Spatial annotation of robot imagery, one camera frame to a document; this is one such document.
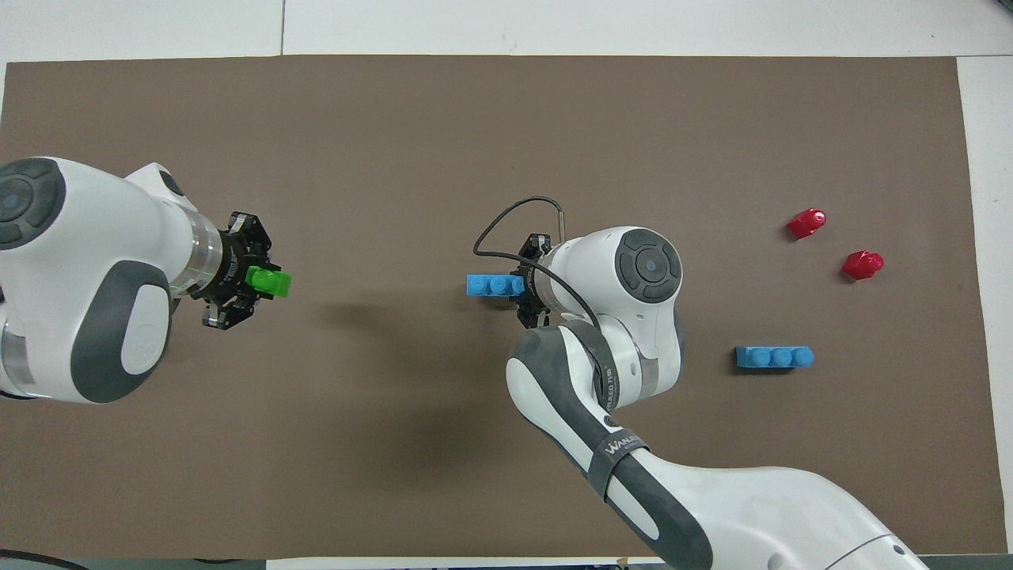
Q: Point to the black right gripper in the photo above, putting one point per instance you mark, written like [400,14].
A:
[532,286]

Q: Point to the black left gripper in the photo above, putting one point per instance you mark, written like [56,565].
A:
[231,269]

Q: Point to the plain green two-stud brick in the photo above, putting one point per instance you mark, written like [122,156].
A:
[271,283]

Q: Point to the blue three-stud brick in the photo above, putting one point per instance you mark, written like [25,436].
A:
[492,285]
[774,358]

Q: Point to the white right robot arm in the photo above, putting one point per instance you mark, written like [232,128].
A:
[633,364]

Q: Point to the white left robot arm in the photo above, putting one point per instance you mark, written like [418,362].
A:
[87,269]

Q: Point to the brown table mat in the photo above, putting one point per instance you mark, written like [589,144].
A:
[396,158]

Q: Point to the red single-stud brick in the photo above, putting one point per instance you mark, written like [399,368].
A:
[807,223]
[863,264]

